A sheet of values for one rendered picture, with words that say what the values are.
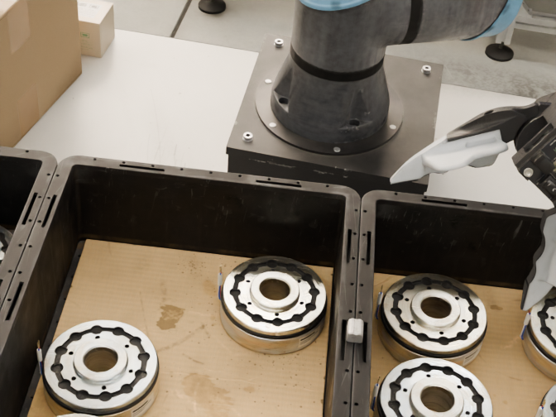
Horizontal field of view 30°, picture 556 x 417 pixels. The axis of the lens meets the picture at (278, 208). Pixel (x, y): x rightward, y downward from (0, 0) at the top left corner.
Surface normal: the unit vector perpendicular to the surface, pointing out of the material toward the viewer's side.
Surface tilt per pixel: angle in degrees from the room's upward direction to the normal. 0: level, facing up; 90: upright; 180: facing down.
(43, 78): 90
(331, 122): 75
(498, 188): 0
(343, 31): 93
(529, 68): 0
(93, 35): 90
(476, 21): 96
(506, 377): 0
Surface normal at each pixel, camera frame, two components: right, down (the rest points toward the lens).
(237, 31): 0.07, -0.74
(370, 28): 0.24, 0.70
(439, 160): -0.24, -0.93
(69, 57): 0.93, 0.29
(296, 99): -0.66, 0.21
